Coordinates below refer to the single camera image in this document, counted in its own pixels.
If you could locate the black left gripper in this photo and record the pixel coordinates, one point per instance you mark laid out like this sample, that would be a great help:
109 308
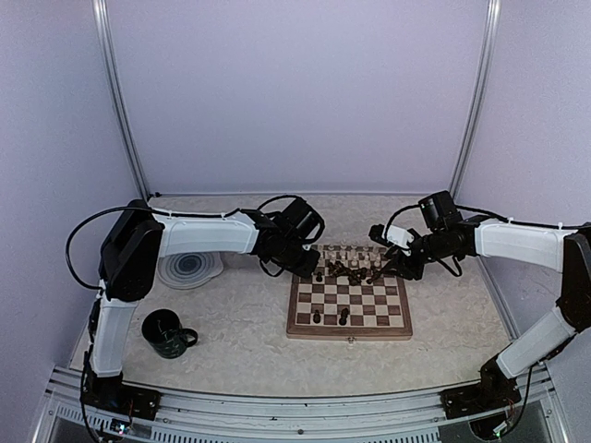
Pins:
307 269

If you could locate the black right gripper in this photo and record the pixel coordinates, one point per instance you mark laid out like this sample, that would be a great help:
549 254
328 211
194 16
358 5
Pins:
405 268

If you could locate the dark knight piece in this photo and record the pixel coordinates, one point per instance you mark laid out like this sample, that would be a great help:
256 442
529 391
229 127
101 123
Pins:
342 321

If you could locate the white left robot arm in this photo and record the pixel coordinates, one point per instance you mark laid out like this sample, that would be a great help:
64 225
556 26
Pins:
142 236

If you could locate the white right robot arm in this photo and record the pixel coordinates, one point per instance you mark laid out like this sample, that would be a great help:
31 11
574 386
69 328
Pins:
532 265

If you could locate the wooden folding chess board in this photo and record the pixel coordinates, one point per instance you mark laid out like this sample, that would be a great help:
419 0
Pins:
378 311

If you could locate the white blue swirl plate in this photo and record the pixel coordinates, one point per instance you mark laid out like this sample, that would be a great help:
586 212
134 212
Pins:
190 270

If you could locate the dark green mug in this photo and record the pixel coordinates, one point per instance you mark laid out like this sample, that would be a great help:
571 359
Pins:
163 330

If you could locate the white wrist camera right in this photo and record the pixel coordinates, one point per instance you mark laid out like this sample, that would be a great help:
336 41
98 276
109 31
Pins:
392 236

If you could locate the aluminium frame rail front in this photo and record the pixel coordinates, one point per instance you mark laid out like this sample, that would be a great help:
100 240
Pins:
409 416

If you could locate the aluminium corner post right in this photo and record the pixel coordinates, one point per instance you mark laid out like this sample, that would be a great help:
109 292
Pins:
492 22

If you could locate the aluminium corner post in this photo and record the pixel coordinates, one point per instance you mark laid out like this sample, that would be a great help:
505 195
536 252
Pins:
492 22
106 41

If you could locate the aluminium corner post left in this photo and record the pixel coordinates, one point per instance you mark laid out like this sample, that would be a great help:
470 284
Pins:
106 41

